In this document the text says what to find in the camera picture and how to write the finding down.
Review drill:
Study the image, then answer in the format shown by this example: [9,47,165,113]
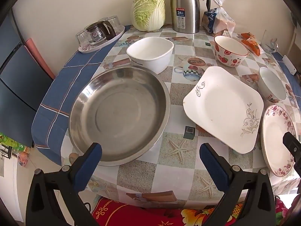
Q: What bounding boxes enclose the dark grey refrigerator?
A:
[0,12,55,149]

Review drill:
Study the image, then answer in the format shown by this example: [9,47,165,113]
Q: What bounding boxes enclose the white square bowl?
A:
[126,37,174,74]

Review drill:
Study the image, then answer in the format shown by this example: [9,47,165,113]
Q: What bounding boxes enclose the bagged sliced bread loaf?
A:
[202,0,236,37]

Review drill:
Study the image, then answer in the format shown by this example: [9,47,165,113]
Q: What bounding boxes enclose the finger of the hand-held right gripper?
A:
[283,132,301,170]

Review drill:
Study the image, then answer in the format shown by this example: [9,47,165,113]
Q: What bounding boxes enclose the strawberry print bowl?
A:
[214,35,248,68]

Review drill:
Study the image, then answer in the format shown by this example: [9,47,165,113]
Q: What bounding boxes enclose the clear glass mug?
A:
[261,29,280,53]

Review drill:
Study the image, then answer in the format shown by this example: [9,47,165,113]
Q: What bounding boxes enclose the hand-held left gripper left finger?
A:
[25,142,103,226]

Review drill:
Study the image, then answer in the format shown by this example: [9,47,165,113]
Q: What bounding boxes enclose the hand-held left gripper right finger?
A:
[199,143,276,226]

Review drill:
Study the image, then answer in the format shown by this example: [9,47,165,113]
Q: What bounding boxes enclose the white round bowl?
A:
[257,66,287,103]

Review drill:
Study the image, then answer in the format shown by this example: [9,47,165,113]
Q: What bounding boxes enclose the white square plate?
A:
[183,66,264,154]

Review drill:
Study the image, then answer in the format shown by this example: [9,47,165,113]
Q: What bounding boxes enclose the white oval tray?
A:
[78,25,125,53]

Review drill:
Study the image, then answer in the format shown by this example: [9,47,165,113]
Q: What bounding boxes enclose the stainless steel thermos jug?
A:
[170,0,211,34]

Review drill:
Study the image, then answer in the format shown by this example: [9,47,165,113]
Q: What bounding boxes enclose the white power strip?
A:
[282,55,297,76]

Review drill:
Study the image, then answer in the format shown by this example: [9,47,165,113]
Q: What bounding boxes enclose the green packaging bag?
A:
[0,132,31,167]

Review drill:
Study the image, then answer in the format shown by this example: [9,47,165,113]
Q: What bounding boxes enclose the pink board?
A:
[25,38,56,80]

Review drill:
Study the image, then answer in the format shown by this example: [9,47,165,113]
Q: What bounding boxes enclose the glass teapot with dark handle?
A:
[85,21,116,46]

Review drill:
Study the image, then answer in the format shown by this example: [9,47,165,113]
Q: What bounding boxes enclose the blue checked tablecloth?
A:
[31,25,301,150]

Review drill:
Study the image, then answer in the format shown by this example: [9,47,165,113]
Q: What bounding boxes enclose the napa cabbage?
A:
[131,0,166,32]

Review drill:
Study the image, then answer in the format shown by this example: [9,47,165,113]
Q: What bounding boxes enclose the pink floral round plate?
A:
[261,104,297,178]

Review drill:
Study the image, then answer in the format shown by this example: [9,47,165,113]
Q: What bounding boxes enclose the stainless steel basin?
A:
[68,66,171,167]

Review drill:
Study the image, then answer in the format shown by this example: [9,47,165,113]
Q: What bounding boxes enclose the red floral cushion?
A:
[91,196,288,226]

